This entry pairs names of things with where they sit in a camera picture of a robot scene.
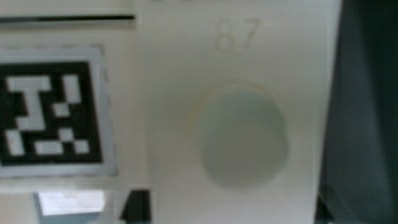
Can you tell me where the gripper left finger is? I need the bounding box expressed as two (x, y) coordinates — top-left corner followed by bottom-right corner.
(118, 189), (150, 224)

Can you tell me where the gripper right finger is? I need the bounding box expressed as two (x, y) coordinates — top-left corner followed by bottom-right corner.
(319, 0), (398, 224)

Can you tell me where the white chair seat part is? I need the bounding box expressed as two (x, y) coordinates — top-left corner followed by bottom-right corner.
(197, 84), (289, 188)

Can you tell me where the white chair back frame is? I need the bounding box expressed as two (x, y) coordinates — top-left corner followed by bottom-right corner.
(0, 0), (344, 224)

